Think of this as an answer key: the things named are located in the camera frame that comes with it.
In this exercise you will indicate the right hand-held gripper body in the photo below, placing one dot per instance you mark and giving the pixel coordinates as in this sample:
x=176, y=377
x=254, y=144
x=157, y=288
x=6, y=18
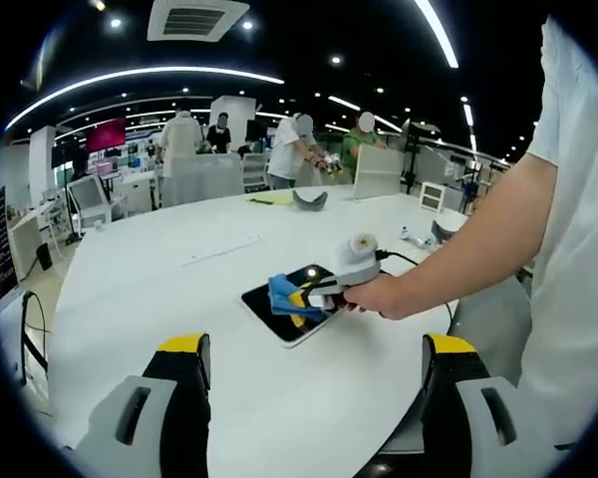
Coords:
x=356, y=259

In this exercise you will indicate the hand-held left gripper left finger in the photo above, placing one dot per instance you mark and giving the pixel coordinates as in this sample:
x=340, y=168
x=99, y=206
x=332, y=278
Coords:
x=179, y=418

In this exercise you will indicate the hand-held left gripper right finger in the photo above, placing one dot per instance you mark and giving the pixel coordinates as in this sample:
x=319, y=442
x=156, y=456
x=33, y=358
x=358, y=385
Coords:
x=446, y=423

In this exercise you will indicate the blue cleaning cloth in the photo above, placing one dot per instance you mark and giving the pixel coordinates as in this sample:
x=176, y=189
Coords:
x=284, y=294

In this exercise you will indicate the black tablet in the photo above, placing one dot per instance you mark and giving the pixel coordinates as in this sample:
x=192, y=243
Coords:
x=271, y=313

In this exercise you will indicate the yellow cloth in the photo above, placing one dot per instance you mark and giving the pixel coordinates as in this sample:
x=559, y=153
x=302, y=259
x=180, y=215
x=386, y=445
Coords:
x=271, y=199

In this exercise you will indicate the person's right hand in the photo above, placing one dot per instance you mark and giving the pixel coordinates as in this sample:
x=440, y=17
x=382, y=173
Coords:
x=379, y=296

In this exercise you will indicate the white game controller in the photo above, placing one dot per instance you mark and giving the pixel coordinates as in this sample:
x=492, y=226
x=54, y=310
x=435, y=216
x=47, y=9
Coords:
x=418, y=239

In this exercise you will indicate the grey curved headband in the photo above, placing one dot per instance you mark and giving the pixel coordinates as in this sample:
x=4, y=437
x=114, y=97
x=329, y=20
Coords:
x=309, y=203
x=443, y=234

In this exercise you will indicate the white standing panel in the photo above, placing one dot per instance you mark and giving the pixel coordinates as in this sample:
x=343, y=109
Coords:
x=379, y=171

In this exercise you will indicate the small white box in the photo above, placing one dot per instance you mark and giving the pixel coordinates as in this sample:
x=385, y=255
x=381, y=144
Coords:
x=432, y=196

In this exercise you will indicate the white mesh office chair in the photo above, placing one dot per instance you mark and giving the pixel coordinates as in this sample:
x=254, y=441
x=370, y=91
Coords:
x=255, y=171
x=90, y=199

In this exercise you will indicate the grey desk partition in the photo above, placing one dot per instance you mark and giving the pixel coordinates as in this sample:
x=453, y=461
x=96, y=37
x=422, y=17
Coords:
x=202, y=181

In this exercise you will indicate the black waste bin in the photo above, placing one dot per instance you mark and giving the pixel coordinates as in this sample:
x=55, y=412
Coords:
x=44, y=256

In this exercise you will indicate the ceiling air vent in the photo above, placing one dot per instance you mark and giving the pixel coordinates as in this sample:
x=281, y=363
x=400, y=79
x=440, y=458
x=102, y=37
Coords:
x=197, y=19

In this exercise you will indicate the red wall screen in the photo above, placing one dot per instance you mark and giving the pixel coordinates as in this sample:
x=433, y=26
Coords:
x=105, y=134

